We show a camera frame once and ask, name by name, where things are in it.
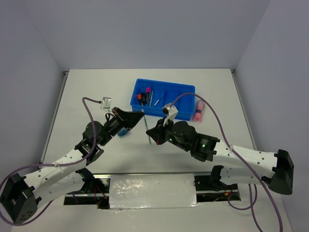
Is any yellow pen refill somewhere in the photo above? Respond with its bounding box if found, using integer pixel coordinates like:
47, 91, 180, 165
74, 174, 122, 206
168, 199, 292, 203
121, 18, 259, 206
148, 90, 154, 107

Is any blue jar left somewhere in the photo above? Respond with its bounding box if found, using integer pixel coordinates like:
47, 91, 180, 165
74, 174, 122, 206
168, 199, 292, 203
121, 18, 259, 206
117, 128, 129, 137

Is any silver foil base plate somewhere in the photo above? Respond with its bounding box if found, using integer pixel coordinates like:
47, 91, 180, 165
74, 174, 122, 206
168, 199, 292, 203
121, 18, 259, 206
109, 174, 198, 209

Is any pink glue bottle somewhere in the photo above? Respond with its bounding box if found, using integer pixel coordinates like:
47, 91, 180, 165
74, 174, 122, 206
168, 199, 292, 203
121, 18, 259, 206
193, 100, 205, 122

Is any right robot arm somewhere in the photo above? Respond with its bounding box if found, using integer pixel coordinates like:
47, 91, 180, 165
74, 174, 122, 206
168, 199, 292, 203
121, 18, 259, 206
146, 119, 294, 195

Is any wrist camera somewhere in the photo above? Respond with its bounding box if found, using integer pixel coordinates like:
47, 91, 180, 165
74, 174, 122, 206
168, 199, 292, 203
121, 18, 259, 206
162, 103, 178, 126
100, 97, 112, 113

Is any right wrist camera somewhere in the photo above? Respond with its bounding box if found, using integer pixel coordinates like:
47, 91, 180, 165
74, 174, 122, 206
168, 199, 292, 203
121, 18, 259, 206
162, 103, 178, 126

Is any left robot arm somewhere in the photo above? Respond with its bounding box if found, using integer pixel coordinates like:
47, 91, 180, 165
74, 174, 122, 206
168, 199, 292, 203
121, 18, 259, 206
0, 107, 144, 226

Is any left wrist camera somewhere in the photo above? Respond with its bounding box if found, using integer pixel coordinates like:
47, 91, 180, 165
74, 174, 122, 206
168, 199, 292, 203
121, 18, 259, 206
100, 97, 112, 113

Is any pink cap black highlighter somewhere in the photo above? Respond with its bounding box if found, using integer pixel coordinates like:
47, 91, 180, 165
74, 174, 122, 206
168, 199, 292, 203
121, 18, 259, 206
144, 87, 151, 105

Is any blue cap black highlighter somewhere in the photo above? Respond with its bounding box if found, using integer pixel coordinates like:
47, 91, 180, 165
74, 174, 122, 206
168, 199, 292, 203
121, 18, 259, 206
140, 92, 146, 105

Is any blue compartment tray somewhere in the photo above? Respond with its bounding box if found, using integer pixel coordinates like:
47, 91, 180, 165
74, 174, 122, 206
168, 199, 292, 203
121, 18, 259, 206
130, 79, 195, 121

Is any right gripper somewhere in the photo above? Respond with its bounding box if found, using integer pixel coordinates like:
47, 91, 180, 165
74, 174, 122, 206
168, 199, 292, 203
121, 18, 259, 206
147, 116, 190, 151

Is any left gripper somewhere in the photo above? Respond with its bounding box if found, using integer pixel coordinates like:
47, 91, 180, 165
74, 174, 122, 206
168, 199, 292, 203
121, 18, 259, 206
99, 107, 144, 146

